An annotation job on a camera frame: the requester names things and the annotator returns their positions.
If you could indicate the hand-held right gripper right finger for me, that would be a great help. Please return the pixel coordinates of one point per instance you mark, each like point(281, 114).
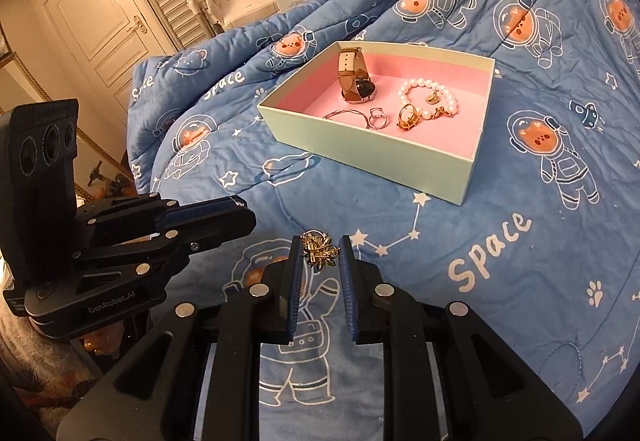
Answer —
point(347, 291)

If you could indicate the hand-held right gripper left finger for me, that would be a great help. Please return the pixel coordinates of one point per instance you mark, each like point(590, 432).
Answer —
point(295, 283)

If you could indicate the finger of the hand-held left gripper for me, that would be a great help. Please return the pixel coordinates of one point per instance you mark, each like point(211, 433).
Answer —
point(130, 213)
point(220, 228)

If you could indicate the gold leaf brooch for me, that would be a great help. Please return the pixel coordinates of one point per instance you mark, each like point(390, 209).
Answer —
point(320, 248)

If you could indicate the light green box pink inside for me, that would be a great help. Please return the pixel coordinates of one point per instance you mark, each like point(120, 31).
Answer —
point(380, 156)

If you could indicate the thin silver bangle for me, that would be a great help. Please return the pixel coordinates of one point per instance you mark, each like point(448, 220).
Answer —
point(345, 111)

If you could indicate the black and orange toy vehicle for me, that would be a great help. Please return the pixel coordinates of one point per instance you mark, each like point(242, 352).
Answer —
point(107, 178)

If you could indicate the white panelled door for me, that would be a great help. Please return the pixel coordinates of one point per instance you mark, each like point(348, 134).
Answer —
point(95, 26)

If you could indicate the blue astronaut print blanket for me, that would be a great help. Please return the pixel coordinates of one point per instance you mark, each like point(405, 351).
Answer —
point(525, 271)

